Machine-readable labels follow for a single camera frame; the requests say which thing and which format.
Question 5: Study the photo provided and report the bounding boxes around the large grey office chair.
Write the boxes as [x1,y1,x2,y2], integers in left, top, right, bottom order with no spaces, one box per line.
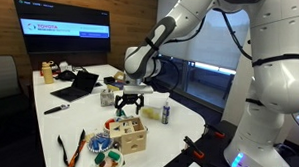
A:
[0,55,32,123]

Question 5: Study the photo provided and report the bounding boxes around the teal green cup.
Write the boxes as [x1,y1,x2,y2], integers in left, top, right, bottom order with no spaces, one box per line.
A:
[115,107,127,119]

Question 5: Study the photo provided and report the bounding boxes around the orange handled tongs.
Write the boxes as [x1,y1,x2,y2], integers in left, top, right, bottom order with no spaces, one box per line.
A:
[56,127,88,167]

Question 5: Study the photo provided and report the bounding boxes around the wooden shape sorter toy box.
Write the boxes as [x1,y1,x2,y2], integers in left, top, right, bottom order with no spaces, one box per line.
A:
[114,115,149,157]

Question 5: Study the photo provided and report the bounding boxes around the white plate with green toys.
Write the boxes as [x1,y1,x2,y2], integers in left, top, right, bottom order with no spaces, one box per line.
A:
[93,148,125,167]

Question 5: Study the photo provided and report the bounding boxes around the black open laptop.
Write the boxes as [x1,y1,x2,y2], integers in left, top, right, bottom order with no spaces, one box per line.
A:
[49,69,100,104]

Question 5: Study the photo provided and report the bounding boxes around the wall mounted tv screen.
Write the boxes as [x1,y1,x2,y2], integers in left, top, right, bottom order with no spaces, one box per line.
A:
[10,0,113,57]

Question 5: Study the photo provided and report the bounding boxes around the black marker pen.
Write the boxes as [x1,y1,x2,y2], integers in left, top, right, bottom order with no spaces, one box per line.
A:
[43,103,71,117]

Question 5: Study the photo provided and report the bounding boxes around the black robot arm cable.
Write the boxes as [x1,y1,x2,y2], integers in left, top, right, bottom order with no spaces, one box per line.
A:
[152,7,256,96]

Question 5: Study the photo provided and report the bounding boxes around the yellow water bottle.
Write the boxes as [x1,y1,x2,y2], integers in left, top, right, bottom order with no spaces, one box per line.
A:
[40,60,55,85]

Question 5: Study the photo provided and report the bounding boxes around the white small device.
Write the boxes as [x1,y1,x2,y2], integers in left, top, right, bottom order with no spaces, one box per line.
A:
[58,60,73,73]

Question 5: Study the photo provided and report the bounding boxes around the white bowl with coloured blocks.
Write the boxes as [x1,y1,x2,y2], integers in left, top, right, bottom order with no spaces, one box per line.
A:
[103,117,118,134]

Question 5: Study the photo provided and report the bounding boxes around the clear container with yellow sponge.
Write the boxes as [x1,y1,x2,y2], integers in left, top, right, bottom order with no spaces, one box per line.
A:
[140,104,164,121]

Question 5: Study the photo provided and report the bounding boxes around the black cloth bag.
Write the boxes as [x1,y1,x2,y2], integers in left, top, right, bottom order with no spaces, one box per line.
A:
[54,69,78,82]

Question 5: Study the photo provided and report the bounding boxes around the blue patterned bowl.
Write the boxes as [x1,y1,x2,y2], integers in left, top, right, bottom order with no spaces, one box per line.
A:
[87,131,115,155]

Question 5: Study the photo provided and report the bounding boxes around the grey speckled cube container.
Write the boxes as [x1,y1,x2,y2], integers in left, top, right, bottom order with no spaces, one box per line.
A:
[99,89,116,108]

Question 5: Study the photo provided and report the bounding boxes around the small blue labelled bottle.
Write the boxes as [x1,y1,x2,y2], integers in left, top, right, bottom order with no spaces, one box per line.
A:
[161,100,172,125]

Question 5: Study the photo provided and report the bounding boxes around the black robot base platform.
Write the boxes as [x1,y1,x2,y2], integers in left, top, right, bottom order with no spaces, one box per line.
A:
[160,117,299,167]

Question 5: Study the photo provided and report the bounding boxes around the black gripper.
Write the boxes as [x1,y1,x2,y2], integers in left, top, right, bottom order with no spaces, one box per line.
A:
[113,91,146,118]

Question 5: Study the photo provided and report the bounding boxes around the black orange clamp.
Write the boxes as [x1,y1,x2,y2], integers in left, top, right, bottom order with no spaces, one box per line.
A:
[182,135,207,160]
[203,122,227,140]

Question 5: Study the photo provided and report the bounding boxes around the small black box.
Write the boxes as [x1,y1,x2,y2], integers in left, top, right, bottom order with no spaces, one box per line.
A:
[102,76,117,86]

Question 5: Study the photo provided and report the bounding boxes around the tan cardboard box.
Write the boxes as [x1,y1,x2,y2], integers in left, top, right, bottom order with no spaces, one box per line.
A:
[113,70,126,83]

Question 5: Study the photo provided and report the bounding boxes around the wooden toy box lid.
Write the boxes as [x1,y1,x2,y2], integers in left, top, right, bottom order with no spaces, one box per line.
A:
[108,117,138,139]

